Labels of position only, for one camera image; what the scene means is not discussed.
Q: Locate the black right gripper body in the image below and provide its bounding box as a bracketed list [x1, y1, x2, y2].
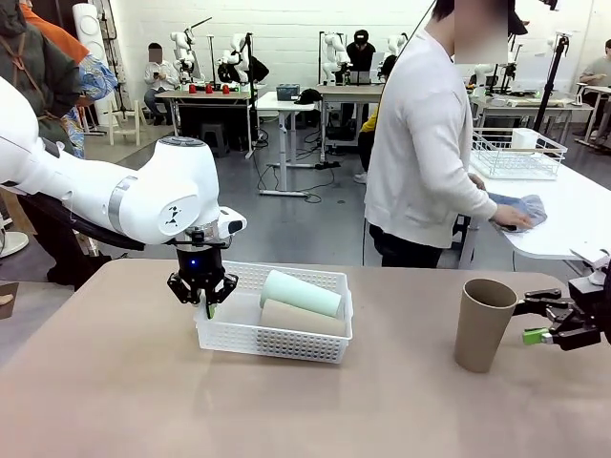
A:
[565, 298, 603, 352]

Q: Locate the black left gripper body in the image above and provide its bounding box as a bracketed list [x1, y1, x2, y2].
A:
[176, 244, 226, 288]

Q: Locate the brown plastic cup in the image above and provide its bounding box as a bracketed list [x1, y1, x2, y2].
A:
[453, 279, 519, 374]
[259, 299, 348, 338]

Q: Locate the white perforated plastic basket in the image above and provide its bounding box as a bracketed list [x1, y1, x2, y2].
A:
[193, 260, 354, 365]

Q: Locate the mint green plastic cup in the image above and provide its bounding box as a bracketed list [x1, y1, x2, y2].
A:
[260, 269, 344, 320]

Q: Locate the blue cleaning cloth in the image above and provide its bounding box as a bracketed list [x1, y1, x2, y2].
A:
[489, 193, 549, 234]

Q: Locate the person's right forearm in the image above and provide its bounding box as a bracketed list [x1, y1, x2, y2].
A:
[448, 166, 500, 225]

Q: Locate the person's right hand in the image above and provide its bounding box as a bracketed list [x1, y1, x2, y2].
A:
[490, 208, 536, 234]

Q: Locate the white side table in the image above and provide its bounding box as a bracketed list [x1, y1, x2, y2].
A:
[457, 156, 611, 307]

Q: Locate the grey plastic stool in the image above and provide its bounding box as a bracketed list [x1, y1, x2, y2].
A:
[199, 122, 231, 157]

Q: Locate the white cup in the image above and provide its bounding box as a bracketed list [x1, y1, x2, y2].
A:
[511, 128, 539, 150]

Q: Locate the white wooden stool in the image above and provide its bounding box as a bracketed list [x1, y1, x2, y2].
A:
[107, 98, 148, 147]

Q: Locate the wooden top table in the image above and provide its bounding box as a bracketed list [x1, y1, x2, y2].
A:
[315, 83, 387, 154]
[155, 89, 255, 158]

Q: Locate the round white stand base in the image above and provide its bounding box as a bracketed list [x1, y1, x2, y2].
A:
[0, 231, 31, 260]

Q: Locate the brown cardboard piece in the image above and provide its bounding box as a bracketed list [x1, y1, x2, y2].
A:
[0, 281, 20, 321]

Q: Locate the white desk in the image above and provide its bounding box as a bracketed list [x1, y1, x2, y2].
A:
[255, 90, 322, 198]

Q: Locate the seated person in white shirt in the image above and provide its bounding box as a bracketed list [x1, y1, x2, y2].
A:
[143, 42, 181, 128]

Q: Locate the cluttered background table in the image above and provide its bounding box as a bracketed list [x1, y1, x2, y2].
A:
[470, 90, 598, 126]

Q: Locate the person in white sweater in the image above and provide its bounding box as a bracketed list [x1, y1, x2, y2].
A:
[362, 0, 531, 269]

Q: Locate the black bag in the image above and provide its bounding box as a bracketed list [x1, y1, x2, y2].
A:
[217, 54, 268, 85]

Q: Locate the person in yellow top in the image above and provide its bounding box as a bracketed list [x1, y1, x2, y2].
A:
[352, 54, 400, 185]

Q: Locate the black tripod stand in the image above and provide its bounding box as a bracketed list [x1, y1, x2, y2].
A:
[533, 32, 573, 135]

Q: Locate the seated person in grey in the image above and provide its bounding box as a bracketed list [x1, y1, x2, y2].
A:
[579, 39, 611, 87]

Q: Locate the person in green jacket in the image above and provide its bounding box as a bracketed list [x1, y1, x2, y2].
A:
[0, 0, 114, 290]

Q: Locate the person with black cap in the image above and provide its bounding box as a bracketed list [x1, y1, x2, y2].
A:
[344, 29, 378, 135]

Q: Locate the person in orange jacket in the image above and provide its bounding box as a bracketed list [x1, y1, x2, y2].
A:
[21, 0, 119, 156]

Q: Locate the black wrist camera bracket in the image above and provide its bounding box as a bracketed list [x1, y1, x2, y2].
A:
[169, 227, 231, 249]

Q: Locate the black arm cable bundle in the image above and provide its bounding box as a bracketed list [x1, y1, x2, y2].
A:
[16, 190, 147, 252]

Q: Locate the white wire dish rack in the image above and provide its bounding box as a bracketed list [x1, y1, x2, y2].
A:
[470, 127, 569, 181]

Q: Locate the black hanging cable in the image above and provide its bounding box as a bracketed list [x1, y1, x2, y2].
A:
[361, 0, 438, 267]

